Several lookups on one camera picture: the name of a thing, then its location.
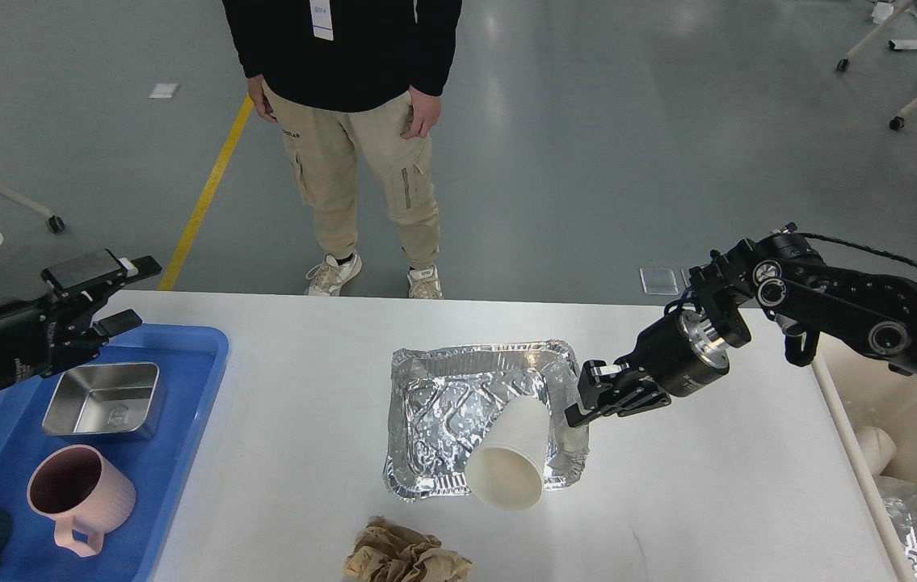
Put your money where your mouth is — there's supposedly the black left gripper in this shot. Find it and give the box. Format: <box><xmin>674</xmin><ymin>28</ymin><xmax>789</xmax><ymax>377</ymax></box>
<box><xmin>0</xmin><ymin>248</ymin><xmax>162</xmax><ymax>390</ymax></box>

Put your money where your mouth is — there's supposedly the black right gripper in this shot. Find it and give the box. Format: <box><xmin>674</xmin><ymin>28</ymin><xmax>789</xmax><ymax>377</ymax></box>
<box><xmin>565</xmin><ymin>312</ymin><xmax>730</xmax><ymax>428</ymax></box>

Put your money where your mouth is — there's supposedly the square stainless steel tray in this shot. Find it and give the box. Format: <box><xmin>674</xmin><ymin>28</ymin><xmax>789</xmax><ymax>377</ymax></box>
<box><xmin>41</xmin><ymin>362</ymin><xmax>166</xmax><ymax>443</ymax></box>

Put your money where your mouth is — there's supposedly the white paper cup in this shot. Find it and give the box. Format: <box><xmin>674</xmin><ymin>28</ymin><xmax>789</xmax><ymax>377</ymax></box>
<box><xmin>465</xmin><ymin>395</ymin><xmax>549</xmax><ymax>511</ymax></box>

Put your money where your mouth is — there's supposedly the aluminium foil tray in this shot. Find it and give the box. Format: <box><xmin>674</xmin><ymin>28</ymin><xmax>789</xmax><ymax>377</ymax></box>
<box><xmin>383</xmin><ymin>339</ymin><xmax>590</xmax><ymax>504</ymax></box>

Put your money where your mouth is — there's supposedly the pink ribbed mug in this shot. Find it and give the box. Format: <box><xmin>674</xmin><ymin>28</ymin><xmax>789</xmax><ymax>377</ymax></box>
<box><xmin>26</xmin><ymin>445</ymin><xmax>137</xmax><ymax>559</ymax></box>

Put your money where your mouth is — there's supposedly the brown paper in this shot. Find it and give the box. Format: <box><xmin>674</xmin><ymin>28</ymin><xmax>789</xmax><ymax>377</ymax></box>
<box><xmin>343</xmin><ymin>516</ymin><xmax>473</xmax><ymax>581</ymax></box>

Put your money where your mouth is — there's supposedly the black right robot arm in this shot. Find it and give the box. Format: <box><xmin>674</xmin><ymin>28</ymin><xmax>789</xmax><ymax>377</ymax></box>
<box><xmin>565</xmin><ymin>222</ymin><xmax>917</xmax><ymax>428</ymax></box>

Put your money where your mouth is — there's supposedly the floor socket plate left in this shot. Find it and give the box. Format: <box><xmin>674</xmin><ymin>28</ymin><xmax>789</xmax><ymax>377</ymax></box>
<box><xmin>639</xmin><ymin>268</ymin><xmax>681</xmax><ymax>296</ymax></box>

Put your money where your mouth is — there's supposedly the white floor label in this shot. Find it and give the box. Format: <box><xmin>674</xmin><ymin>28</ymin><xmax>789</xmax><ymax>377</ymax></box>
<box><xmin>148</xmin><ymin>82</ymin><xmax>179</xmax><ymax>99</ymax></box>

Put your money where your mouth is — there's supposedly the white cup in bin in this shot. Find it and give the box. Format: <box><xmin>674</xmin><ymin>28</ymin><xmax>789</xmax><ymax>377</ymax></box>
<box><xmin>854</xmin><ymin>426</ymin><xmax>898</xmax><ymax>478</ymax></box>

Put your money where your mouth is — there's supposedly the person in black sweater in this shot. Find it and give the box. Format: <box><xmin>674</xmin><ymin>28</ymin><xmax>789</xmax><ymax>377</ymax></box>
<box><xmin>223</xmin><ymin>1</ymin><xmax>463</xmax><ymax>301</ymax></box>

